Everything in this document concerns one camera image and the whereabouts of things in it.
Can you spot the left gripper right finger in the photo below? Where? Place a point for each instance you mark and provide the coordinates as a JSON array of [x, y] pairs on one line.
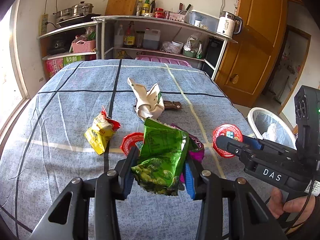
[[230, 209]]

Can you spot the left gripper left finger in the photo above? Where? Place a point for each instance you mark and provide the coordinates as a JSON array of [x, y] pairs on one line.
[[68, 216]]

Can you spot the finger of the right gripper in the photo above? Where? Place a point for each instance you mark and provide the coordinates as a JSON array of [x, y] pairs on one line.
[[248, 156], [260, 144]]

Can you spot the red round lid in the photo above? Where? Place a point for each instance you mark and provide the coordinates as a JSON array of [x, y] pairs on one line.
[[227, 130], [132, 140]]

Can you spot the green snack bag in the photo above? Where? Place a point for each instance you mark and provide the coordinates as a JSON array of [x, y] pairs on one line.
[[161, 159]]

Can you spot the white trash bin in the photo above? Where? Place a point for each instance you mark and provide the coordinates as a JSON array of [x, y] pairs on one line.
[[267, 125]]

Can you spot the right hand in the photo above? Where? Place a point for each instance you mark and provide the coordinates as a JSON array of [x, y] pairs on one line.
[[277, 207]]

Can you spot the magenta snack wrapper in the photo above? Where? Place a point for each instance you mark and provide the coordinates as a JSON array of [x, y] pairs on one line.
[[195, 149]]

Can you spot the wooden door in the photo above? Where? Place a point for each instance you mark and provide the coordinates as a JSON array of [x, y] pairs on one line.
[[249, 60]]

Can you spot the yellow red snack bag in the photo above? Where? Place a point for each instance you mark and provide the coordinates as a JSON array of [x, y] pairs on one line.
[[101, 131]]

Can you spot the brown chocolate wrapper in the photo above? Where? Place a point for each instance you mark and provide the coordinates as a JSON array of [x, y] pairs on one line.
[[172, 105]]

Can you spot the crumpled beige paper carton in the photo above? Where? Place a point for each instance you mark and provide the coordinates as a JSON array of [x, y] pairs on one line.
[[149, 103]]

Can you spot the white electric kettle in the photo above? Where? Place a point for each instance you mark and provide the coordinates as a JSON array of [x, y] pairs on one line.
[[229, 24]]

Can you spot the pink plastic tub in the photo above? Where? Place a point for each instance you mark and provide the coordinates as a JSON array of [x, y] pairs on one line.
[[166, 60]]

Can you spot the clear plastic storage box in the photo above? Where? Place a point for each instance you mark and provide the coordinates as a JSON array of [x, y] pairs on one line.
[[203, 20]]

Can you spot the white metal shelf unit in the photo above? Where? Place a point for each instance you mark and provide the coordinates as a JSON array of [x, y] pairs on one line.
[[213, 44]]

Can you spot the dark liquid jug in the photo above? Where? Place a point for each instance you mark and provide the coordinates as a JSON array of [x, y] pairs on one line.
[[151, 39]]

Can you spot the pink green cardboard box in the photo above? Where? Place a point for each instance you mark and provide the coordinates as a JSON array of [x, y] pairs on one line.
[[55, 65]]

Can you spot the red jar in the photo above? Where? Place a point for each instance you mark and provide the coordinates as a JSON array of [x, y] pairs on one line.
[[159, 13]]

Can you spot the pink woven basket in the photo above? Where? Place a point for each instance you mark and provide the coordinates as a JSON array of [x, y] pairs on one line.
[[83, 46]]

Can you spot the soy sauce bottle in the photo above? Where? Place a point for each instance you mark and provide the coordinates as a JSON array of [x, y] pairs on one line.
[[130, 36]]

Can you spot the wooden side shelf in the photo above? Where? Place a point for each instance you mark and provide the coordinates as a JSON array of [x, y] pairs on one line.
[[58, 43]]

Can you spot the wooden cutting board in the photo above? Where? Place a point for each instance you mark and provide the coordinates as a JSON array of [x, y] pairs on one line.
[[120, 7]]

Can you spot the power strip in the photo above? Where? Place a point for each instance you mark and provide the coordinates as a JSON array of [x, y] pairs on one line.
[[43, 24]]

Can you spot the steel steamer pot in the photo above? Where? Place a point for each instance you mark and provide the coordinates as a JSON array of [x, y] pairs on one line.
[[80, 9]]

